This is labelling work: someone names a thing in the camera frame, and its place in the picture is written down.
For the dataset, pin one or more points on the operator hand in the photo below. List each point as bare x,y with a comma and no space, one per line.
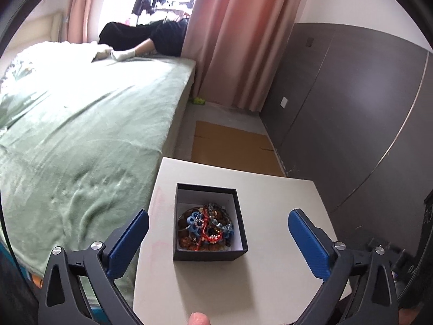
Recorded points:
198,319

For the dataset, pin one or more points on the beige bed frame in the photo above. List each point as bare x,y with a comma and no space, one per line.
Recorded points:
168,149

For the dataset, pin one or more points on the green small toy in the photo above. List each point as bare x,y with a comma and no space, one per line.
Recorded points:
198,101

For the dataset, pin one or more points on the brown cardboard sheet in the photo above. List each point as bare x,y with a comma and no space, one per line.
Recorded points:
231,148

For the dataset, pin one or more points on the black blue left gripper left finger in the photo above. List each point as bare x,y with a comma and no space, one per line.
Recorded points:
62,298

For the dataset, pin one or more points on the brown bead bracelet white tassel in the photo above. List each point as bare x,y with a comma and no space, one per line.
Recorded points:
218,235

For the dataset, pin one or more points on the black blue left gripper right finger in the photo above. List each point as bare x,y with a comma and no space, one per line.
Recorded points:
359,280

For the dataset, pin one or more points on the pink curtain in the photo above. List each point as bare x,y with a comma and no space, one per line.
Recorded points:
237,45

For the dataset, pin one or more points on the person in black clothes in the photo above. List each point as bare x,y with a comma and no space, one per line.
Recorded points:
164,37

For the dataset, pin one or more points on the blue flower brooch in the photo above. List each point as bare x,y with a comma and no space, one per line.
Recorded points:
198,223

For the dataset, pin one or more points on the black jewelry box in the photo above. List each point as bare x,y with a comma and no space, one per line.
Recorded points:
190,196

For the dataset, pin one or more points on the white wall socket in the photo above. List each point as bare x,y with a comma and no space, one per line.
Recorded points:
283,102

